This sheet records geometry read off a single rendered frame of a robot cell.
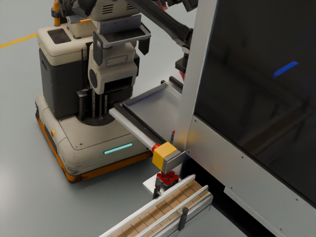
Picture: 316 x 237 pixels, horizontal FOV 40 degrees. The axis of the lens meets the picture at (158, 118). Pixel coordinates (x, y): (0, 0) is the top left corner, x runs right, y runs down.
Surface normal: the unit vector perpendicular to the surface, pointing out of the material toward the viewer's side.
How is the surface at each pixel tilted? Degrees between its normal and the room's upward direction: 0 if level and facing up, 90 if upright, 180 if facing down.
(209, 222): 90
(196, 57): 90
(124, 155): 90
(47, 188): 0
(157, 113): 0
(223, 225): 90
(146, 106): 0
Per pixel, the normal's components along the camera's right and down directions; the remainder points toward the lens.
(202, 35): -0.73, 0.40
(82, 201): 0.11, -0.73
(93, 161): 0.49, 0.63
